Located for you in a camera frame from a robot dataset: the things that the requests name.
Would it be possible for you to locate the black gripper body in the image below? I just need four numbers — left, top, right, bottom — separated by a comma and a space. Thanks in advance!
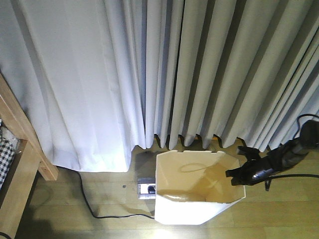
243, 155, 281, 186

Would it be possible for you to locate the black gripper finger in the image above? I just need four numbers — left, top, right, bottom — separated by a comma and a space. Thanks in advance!
225, 168, 245, 186
237, 146, 261, 159

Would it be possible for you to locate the white trash bin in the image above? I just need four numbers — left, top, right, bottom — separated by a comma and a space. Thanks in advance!
155, 150, 246, 225

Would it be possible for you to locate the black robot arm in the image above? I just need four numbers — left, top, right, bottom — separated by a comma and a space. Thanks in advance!
225, 118, 319, 191

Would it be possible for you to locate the floor power outlet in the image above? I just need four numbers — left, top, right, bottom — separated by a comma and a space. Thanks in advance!
137, 177, 156, 200

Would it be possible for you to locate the white curtain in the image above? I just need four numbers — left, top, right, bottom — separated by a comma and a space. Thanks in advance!
0, 0, 319, 172

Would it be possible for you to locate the black white checkered bedding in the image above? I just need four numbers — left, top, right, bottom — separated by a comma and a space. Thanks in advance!
0, 120, 18, 188

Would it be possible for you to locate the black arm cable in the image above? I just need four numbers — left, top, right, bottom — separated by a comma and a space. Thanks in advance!
264, 114, 319, 192

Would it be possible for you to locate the black outlet power cable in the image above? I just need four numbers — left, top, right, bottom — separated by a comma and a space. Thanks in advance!
58, 166, 155, 220

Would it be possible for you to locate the wooden bed frame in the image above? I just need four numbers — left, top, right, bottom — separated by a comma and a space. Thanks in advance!
0, 78, 59, 239

